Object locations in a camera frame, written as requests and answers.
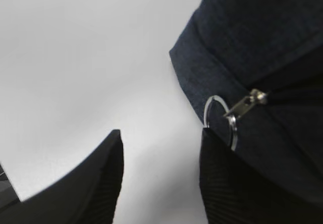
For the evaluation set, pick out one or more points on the dark navy lunch bag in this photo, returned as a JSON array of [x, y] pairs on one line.
[[230, 47]]

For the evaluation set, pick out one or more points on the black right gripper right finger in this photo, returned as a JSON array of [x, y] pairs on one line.
[[234, 192]]

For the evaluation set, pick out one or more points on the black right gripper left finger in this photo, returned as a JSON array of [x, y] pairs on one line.
[[87, 194]]

